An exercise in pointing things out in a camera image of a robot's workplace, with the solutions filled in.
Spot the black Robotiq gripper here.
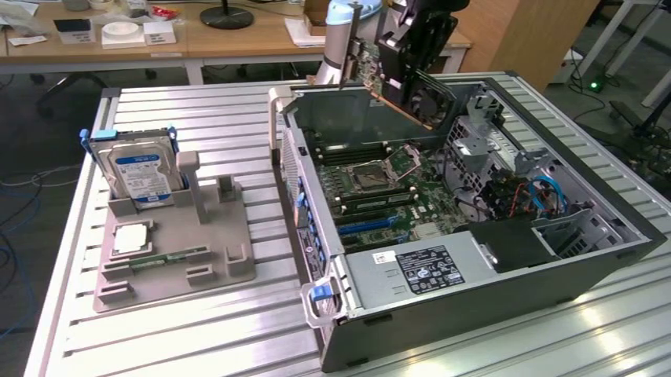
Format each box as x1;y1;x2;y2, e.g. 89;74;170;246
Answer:
376;0;472;115

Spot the green graphics card black fan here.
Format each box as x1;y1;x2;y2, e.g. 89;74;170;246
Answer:
339;2;459;132

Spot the wooden cabinet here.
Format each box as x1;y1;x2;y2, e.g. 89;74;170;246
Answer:
458;0;603;90

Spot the brown cardboard box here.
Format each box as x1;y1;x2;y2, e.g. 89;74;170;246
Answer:
303;0;332;27

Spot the white paper stack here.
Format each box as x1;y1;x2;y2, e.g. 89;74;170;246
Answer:
284;17;330;49

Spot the silver disk bay cage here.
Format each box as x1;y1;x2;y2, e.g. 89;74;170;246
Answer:
443;113;528;185

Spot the silver socket cover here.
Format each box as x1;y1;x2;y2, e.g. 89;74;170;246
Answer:
386;143;424;181

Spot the wooden desk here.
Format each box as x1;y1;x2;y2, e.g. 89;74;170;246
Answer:
0;0;472;75

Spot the black round lamp base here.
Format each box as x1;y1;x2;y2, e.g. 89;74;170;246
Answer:
199;0;258;31

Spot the CPU socket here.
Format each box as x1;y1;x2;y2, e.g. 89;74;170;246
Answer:
348;159;394;194

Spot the RAM stick with green label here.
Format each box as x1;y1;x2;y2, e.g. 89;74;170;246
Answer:
340;189;416;214

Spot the green motherboard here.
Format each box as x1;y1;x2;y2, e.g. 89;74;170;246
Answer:
303;131;476;255

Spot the black connector cluster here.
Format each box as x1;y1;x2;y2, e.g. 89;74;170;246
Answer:
478;177;531;221

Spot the black stand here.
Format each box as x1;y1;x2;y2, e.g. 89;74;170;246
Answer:
607;100;671;138

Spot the black expansion slot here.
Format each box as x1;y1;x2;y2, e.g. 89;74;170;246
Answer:
335;211;394;227

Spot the small white labelled box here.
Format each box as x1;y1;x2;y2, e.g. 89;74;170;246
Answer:
143;21;175;46

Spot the blue expansion slot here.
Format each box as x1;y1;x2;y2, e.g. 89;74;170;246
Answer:
336;218;400;237

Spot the black plastic shroud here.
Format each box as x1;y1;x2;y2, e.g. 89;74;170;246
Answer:
468;218;563;275

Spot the grey power supply unit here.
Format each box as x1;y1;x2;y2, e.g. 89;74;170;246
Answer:
339;231;499;310

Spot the hard disk blue carrier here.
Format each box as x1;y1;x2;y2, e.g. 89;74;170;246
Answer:
76;124;184;210

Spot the black and white box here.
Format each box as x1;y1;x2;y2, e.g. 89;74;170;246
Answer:
52;18;96;45

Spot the grey parts rack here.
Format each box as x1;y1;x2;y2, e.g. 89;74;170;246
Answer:
92;150;259;314

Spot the black office chair base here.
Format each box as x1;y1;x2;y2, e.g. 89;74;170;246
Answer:
31;70;109;117

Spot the open black PC case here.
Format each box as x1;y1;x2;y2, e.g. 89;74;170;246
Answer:
266;76;668;374

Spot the silver CPU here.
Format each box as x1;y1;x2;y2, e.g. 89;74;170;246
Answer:
111;225;155;255

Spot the bare green RAM stick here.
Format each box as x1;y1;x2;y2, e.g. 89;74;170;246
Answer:
127;251;204;271

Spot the white table frame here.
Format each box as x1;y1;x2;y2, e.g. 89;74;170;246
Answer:
574;0;671;109

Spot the black internal cable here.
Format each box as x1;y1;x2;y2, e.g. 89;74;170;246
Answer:
438;151;472;215

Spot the blue SATA wire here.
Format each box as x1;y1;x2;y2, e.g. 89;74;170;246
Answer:
526;176;571;219

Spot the white box with ring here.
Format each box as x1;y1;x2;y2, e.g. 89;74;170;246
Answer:
100;21;148;51

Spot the white cable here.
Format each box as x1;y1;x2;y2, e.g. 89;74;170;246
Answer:
0;164;81;190

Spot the blue network cable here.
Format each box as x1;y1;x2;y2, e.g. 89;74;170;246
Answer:
0;184;47;339

